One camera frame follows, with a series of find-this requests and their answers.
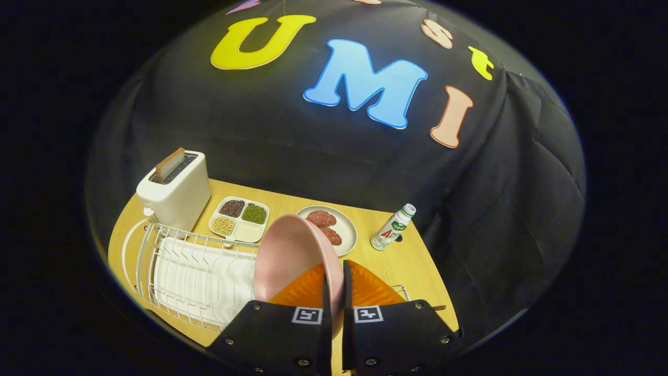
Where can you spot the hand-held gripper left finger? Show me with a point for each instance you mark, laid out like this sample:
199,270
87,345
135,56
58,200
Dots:
276,339

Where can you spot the red meat patty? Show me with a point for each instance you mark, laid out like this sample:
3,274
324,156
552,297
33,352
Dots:
331,236
321,218

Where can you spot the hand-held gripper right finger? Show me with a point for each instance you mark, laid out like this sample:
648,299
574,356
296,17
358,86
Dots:
391,339

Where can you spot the white toaster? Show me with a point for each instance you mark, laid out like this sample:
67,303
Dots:
177,203

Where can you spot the pink plate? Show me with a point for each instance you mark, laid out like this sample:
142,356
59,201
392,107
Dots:
292,250

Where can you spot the beige plate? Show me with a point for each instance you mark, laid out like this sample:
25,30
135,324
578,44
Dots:
347,224

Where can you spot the white drink bottle green label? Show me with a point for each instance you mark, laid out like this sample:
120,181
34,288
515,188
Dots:
389,232

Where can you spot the black backdrop cloth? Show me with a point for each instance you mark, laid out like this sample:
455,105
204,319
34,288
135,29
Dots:
313,156

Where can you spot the brown bread slice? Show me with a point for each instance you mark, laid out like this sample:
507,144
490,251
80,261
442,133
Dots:
169,164

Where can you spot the white divided bean tray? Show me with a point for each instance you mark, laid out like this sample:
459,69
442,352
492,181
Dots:
245,232

